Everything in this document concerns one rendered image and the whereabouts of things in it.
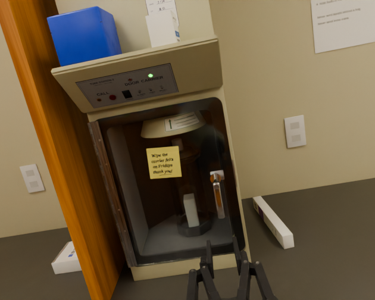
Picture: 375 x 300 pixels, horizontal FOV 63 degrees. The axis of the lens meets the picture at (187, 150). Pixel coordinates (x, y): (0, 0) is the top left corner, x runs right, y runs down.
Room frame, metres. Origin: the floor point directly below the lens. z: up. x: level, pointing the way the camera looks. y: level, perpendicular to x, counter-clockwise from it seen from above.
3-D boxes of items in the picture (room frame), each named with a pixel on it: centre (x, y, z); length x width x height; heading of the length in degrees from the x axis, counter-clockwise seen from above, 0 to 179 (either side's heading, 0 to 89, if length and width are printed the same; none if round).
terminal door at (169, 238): (0.70, 0.05, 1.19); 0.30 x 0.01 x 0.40; 84
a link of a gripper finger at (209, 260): (0.46, 0.00, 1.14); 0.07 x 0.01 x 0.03; 175
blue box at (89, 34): (0.66, 0.15, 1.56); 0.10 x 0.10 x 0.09; 85
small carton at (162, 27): (0.65, 0.00, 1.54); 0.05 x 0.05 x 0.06; 79
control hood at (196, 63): (0.65, 0.06, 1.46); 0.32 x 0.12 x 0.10; 85
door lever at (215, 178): (0.66, -0.05, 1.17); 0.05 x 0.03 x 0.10; 174
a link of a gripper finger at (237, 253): (0.46, -0.05, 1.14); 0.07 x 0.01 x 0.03; 175
